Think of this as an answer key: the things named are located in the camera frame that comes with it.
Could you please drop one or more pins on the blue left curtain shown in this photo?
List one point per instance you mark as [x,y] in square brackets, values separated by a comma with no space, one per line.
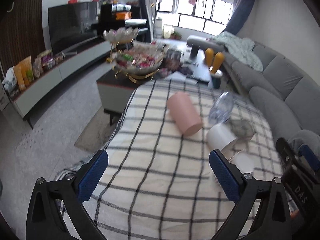
[145,8]

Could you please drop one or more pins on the yellow rabbit ear stool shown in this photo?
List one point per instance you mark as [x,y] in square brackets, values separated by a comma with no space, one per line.
[214,62]

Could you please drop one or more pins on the blue curtain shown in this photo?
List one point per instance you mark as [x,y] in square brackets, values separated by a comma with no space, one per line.
[239,17]
[145,8]

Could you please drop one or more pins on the snack bags row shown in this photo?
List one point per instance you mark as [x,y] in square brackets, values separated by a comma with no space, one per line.
[21,76]

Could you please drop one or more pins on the black piano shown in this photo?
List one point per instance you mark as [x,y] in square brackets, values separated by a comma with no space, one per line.
[115,16]

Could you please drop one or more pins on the grey sofa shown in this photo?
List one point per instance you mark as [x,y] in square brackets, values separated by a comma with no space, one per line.
[287,97]

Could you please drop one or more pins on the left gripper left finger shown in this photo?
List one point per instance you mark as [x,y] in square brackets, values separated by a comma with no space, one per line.
[44,219]

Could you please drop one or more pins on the potted plant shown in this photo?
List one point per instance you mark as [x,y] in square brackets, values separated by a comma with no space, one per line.
[176,36]

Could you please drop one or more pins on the black coffee table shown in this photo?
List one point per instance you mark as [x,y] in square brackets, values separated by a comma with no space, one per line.
[115,89]

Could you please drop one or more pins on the two tier snack tray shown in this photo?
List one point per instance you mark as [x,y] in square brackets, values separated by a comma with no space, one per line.
[136,60]

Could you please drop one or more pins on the blue right curtain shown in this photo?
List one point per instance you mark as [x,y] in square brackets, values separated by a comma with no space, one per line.
[239,17]

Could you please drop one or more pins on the grey transparent cup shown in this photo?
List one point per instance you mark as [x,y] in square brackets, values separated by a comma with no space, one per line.
[243,129]

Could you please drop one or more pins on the white paper cup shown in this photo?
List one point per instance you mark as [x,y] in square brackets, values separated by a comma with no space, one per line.
[220,137]

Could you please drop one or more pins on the light green blanket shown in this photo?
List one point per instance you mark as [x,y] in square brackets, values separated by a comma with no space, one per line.
[240,48]

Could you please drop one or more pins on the black television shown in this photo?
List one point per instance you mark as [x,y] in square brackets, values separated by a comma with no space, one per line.
[70,24]

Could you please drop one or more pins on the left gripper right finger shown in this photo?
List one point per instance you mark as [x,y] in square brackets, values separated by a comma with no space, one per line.
[272,220]

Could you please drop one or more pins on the pink cup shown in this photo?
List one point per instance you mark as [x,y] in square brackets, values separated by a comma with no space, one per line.
[184,114]

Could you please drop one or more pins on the clear plastic cup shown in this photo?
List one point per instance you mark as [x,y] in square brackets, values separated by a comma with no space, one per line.
[221,109]

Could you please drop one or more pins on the grey tv cabinet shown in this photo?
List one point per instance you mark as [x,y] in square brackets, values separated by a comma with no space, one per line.
[29,98]

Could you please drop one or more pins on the checkered tablecloth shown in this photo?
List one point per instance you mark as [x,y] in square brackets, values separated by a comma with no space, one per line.
[159,184]

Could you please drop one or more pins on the clear snack jar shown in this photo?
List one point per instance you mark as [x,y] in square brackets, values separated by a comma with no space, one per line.
[172,59]

